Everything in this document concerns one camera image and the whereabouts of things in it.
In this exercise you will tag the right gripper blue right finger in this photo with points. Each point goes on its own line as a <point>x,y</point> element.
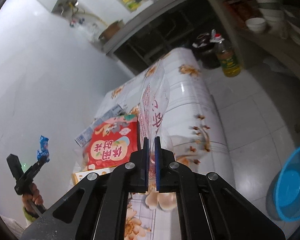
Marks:
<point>157,151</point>

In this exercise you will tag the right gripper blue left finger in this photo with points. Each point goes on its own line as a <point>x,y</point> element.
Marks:
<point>145,163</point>

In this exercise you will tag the clear plastic bag red print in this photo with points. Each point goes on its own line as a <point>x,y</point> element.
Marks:
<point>152,108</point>

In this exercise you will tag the blue candy wrapper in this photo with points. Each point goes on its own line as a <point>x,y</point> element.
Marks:
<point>44,149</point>

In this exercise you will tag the red snack bag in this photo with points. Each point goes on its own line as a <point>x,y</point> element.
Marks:
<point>112,142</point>

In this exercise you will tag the grey kitchen counter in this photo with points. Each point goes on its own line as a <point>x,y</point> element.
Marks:
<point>143,18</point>

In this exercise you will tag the person's left hand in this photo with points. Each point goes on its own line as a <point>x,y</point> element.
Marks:
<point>33,197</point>

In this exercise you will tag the floral tablecloth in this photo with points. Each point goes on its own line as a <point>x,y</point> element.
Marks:
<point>191,128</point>

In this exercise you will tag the blue white small carton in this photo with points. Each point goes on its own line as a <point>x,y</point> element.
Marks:
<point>85,136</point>

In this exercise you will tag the yellow cooking oil bottle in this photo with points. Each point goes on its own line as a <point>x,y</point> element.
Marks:
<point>226,56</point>

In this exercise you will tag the dark soy sauce bottle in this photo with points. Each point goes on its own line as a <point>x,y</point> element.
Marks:
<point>204,51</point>

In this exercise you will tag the brown clay pot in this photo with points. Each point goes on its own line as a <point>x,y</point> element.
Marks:
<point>111,30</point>

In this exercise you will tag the yellow bottle on windowsill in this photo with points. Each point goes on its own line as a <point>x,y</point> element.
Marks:
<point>132,5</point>

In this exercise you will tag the blue plastic basin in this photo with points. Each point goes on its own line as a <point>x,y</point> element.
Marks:
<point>283,197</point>

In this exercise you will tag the white ceramic bowl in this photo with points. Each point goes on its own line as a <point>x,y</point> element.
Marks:
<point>256,25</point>

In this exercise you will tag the lower storage shelf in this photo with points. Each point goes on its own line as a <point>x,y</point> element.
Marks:
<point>251,48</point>

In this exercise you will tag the stack of white bowls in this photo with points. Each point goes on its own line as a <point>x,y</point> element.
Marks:
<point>271,11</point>

